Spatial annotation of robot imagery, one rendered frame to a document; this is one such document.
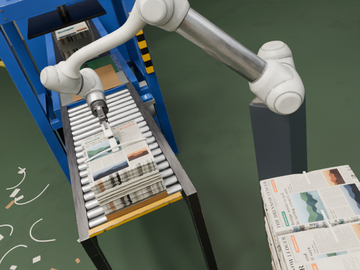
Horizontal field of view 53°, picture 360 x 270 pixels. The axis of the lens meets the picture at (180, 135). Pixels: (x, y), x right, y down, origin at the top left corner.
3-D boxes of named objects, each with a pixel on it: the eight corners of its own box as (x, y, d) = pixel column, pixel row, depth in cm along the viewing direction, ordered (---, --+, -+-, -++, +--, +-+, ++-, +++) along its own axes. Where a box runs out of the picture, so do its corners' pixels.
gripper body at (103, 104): (104, 97, 162) (110, 113, 157) (108, 108, 169) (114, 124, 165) (88, 103, 161) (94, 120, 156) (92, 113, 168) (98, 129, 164)
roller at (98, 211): (177, 173, 174) (176, 174, 179) (83, 212, 167) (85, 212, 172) (181, 182, 173) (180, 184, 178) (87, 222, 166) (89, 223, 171)
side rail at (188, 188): (202, 209, 170) (197, 191, 163) (192, 214, 169) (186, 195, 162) (136, 95, 278) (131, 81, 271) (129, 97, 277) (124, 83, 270)
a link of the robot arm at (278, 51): (290, 75, 175) (287, 32, 163) (298, 94, 161) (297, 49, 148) (256, 81, 178) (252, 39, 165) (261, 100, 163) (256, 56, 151)
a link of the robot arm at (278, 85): (306, 75, 155) (320, 101, 137) (279, 101, 163) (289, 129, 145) (154, -38, 131) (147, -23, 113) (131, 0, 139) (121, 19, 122)
